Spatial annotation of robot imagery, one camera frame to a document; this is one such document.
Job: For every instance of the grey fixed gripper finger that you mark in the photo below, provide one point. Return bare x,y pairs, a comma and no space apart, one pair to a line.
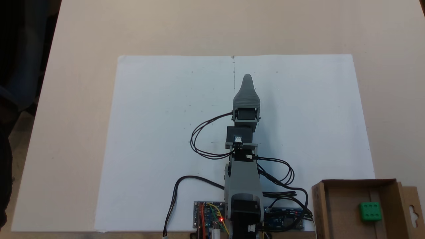
247,96

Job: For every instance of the brown cardboard box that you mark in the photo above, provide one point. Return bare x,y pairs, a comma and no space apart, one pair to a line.
342,212

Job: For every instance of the white paper sheet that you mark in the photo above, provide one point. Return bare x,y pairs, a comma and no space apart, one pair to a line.
315,116
149,139

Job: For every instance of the green controller circuit board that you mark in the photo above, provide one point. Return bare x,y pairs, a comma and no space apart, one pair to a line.
212,215

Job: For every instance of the green dice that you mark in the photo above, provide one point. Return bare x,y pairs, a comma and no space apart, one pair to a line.
370,211

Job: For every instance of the white usb plug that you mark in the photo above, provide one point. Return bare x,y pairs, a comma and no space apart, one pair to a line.
215,234

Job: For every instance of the blue power circuit board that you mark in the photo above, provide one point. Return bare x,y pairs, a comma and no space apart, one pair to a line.
282,221

